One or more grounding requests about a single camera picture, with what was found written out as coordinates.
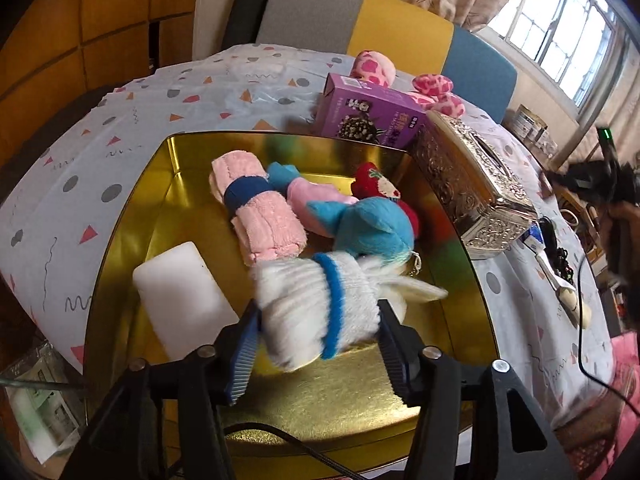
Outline white sock with blue band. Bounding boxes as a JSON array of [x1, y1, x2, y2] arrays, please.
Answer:
[[248, 251, 449, 373]]

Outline pink blanket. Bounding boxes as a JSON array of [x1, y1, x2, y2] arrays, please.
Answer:
[[565, 332, 640, 480]]

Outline grey yellow blue chair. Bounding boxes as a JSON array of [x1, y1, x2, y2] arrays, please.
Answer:
[[255, 0, 518, 123]]

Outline pink towel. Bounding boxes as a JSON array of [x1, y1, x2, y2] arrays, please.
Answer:
[[210, 151, 308, 267]]

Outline white spoon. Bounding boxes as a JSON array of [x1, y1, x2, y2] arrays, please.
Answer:
[[535, 252, 578, 306]]

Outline blue tissue packet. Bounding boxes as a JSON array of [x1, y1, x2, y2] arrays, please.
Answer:
[[520, 222, 547, 257]]

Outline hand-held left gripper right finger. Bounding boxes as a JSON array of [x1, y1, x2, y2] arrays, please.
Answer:
[[377, 299, 576, 480]]

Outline window with metal bars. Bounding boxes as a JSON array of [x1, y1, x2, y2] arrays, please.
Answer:
[[487, 0, 631, 106]]

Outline black rolled mat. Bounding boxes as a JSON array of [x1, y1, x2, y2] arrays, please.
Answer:
[[221, 0, 283, 51]]

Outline black cable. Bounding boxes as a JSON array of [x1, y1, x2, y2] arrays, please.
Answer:
[[577, 255, 640, 403]]

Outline red fuzzy christmas sock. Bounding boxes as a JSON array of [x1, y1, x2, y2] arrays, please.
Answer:
[[350, 161, 422, 238]]

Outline white sponge block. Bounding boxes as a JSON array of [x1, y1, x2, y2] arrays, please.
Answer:
[[132, 241, 241, 363]]

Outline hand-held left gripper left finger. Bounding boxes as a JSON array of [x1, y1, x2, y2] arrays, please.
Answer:
[[60, 301, 262, 480]]

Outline blue dolphin plush toy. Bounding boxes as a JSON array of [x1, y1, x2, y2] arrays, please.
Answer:
[[306, 196, 421, 266]]

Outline glass side table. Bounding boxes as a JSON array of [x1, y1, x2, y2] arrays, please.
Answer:
[[0, 340, 91, 466]]

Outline wooden wardrobe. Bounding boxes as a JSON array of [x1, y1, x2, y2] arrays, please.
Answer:
[[0, 0, 203, 161]]

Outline purple cardboard box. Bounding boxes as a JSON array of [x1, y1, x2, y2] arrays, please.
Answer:
[[314, 72, 428, 152]]

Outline gold metal tin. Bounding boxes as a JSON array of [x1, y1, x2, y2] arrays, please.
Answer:
[[82, 131, 501, 466]]

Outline ornate silver tissue box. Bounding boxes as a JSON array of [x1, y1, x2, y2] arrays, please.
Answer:
[[410, 110, 540, 261]]

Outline pink spotted plush toy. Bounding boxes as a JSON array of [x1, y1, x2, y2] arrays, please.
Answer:
[[348, 50, 466, 118]]

